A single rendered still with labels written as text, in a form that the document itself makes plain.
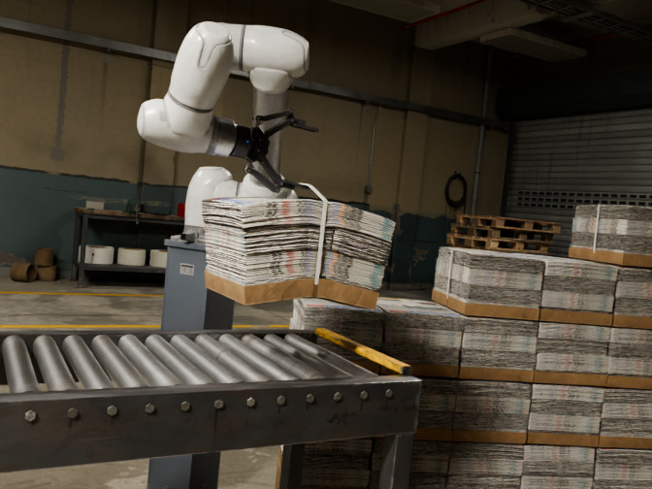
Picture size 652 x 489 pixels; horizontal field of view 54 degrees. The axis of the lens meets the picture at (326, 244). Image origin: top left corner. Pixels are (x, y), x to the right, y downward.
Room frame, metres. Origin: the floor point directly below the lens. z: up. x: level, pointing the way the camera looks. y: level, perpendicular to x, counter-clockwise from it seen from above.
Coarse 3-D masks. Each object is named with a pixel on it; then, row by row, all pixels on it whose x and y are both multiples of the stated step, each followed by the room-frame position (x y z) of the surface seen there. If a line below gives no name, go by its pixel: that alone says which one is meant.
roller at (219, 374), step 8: (176, 336) 1.65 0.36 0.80; (184, 336) 1.65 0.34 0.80; (176, 344) 1.61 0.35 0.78; (184, 344) 1.57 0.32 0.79; (192, 344) 1.56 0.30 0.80; (184, 352) 1.54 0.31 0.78; (192, 352) 1.51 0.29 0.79; (200, 352) 1.49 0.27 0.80; (192, 360) 1.48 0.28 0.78; (200, 360) 1.45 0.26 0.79; (208, 360) 1.43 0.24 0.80; (216, 360) 1.43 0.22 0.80; (200, 368) 1.43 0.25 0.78; (208, 368) 1.39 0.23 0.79; (216, 368) 1.37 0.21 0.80; (224, 368) 1.37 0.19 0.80; (216, 376) 1.34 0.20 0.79; (224, 376) 1.32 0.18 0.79; (232, 376) 1.31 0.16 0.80
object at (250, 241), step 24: (216, 216) 1.54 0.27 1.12; (240, 216) 1.38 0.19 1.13; (264, 216) 1.40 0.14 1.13; (288, 216) 1.43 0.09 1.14; (216, 240) 1.55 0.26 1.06; (240, 240) 1.42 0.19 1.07; (264, 240) 1.41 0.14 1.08; (288, 240) 1.44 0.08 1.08; (216, 264) 1.57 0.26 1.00; (240, 264) 1.43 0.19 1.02; (264, 264) 1.41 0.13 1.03; (288, 264) 1.44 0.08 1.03
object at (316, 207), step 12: (312, 204) 1.46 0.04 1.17; (336, 204) 1.49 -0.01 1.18; (312, 216) 1.47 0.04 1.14; (336, 216) 1.49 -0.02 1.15; (312, 228) 1.47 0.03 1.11; (312, 240) 1.47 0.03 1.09; (324, 240) 1.48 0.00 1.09; (312, 252) 1.47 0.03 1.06; (324, 252) 1.48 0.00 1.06; (312, 264) 1.47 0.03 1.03; (324, 264) 1.50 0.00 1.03; (312, 276) 1.47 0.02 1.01; (324, 276) 1.48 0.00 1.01
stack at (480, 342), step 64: (320, 320) 2.20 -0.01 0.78; (384, 320) 2.29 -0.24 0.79; (448, 320) 2.28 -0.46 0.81; (512, 320) 2.32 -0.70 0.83; (448, 384) 2.28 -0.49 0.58; (512, 384) 2.32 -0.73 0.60; (320, 448) 2.22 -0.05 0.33; (448, 448) 2.29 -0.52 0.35; (512, 448) 2.33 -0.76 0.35; (576, 448) 2.37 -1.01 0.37
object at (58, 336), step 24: (0, 336) 1.46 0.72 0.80; (24, 336) 1.49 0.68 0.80; (120, 336) 1.59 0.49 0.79; (144, 336) 1.62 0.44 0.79; (168, 336) 1.65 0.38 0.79; (192, 336) 1.68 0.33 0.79; (216, 336) 1.72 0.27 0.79; (240, 336) 1.75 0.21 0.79; (264, 336) 1.79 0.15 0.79; (312, 336) 1.86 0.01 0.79; (0, 360) 1.47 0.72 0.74; (0, 384) 1.47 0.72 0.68
